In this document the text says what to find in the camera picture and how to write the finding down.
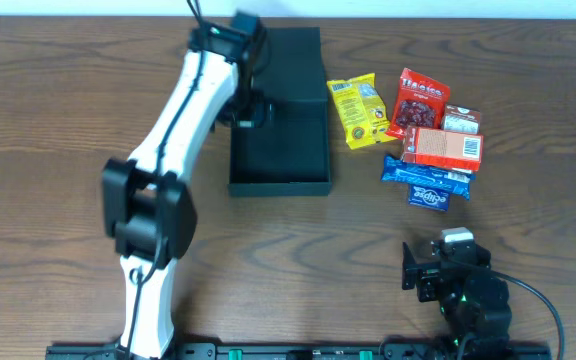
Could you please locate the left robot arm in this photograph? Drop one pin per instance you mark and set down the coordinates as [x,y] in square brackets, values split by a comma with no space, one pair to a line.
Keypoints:
[147,206]

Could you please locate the orange red cardboard box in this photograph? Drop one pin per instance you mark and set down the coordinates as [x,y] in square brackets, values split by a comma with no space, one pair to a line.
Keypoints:
[443,149]

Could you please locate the brown white small carton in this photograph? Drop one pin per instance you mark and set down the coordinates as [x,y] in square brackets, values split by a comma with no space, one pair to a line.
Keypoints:
[461,119]

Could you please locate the blue eclipse mints pack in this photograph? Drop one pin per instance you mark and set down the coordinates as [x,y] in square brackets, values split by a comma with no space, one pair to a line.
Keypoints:
[428,198]

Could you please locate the black gift box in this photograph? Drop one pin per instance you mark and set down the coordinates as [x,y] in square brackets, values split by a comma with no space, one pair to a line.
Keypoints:
[289,154]

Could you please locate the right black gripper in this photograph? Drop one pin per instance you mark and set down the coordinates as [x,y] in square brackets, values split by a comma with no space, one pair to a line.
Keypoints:
[409,267]

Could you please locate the red dried fruit bag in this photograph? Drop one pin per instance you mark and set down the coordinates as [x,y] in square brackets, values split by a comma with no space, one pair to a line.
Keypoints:
[420,102]

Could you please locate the blue wrapped snack bar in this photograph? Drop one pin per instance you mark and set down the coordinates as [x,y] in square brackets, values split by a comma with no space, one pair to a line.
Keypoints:
[455,183]

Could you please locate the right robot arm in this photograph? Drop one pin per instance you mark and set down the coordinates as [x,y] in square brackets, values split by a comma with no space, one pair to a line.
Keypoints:
[473,301]

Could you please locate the yellow snack bag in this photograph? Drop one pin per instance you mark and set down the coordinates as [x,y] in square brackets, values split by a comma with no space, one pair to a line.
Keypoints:
[361,110]

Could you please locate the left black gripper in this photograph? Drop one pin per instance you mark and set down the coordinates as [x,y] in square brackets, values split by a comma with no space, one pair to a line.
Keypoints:
[260,113]

